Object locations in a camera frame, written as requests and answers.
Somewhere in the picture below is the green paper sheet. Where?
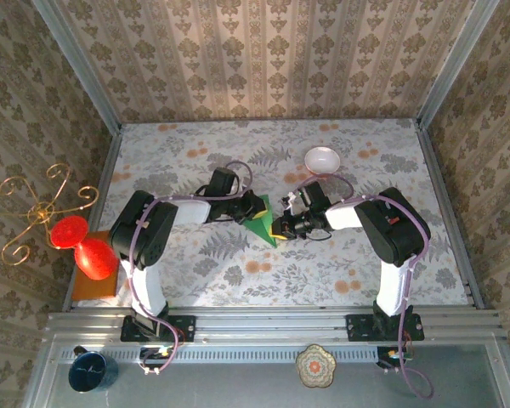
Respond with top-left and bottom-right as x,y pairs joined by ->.
242,194 -> 281,248

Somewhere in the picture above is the floral patterned table cover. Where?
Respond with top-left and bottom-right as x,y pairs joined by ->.
97,118 -> 471,309

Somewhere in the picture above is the white orange bowl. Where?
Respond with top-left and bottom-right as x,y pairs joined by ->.
303,145 -> 341,175

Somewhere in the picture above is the patterned flower-shaped dish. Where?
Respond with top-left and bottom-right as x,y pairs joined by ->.
295,343 -> 337,388

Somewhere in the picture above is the red plastic goblet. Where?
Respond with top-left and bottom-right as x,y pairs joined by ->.
49,215 -> 120,281

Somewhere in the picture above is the small black connector board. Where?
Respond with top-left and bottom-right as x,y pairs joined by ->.
376,346 -> 414,370
139,346 -> 175,370

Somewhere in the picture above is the grey metal shelf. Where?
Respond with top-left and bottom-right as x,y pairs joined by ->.
23,335 -> 510,408

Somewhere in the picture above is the orange wooden block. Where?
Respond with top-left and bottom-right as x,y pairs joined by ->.
71,230 -> 122,301

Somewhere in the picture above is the dark blue mug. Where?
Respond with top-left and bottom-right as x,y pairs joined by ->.
67,346 -> 120,393

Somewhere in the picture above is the aluminium frame rail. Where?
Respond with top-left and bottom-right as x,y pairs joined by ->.
46,306 -> 505,343

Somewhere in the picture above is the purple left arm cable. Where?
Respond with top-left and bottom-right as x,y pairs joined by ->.
126,160 -> 254,377

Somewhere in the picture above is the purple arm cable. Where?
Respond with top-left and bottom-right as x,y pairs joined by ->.
126,160 -> 254,377
295,174 -> 434,400

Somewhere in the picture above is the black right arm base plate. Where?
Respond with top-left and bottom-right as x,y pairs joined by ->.
346,313 -> 425,343

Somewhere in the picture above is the slotted metal cable duct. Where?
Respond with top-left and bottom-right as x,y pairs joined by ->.
59,346 -> 388,365

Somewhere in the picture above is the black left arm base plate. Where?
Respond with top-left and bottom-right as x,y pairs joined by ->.
121,314 -> 196,343

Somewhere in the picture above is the aluminium side rail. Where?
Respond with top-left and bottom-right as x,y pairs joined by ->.
414,118 -> 486,310
62,125 -> 123,311

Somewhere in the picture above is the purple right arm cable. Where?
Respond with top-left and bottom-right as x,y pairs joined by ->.
295,174 -> 434,400

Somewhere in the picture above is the gold wire ornament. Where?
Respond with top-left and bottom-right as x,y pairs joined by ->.
0,163 -> 100,265

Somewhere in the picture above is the aluminium corner post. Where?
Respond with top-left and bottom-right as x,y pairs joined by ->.
31,0 -> 123,135
415,0 -> 496,128

